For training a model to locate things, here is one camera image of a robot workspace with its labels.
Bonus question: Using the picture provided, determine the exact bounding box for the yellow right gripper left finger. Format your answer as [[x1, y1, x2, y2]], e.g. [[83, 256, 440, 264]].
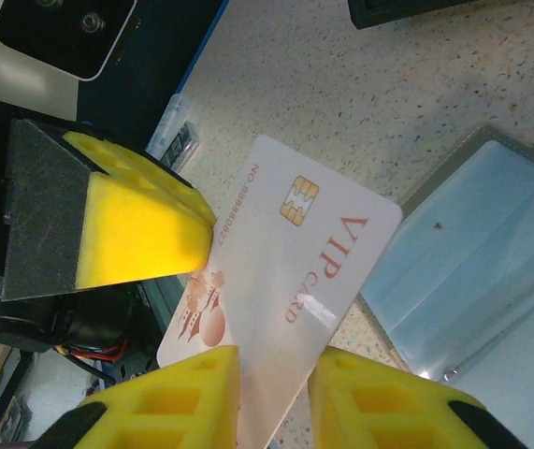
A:
[[35, 344, 242, 449]]

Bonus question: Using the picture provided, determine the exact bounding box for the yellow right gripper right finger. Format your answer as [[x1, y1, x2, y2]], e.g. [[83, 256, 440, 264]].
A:
[[307, 345, 529, 449]]

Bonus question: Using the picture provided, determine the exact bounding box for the grey card holder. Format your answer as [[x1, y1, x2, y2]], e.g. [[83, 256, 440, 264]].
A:
[[357, 122, 534, 387]]

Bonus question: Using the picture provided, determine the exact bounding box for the white VIP card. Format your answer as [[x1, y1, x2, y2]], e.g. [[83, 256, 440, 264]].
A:
[[156, 134, 404, 449]]

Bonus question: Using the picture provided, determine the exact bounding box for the small clear plastic bag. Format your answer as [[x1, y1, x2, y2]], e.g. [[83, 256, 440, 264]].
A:
[[147, 93, 202, 170]]

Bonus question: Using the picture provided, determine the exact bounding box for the black plastic bin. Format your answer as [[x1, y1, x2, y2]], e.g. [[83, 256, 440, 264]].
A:
[[346, 0, 534, 30]]

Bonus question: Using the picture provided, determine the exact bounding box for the blue edged side rail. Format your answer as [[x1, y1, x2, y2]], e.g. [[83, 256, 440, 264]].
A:
[[77, 0, 230, 197]]

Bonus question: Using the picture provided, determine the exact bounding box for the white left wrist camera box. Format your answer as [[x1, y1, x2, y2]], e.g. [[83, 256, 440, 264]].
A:
[[0, 0, 139, 121]]

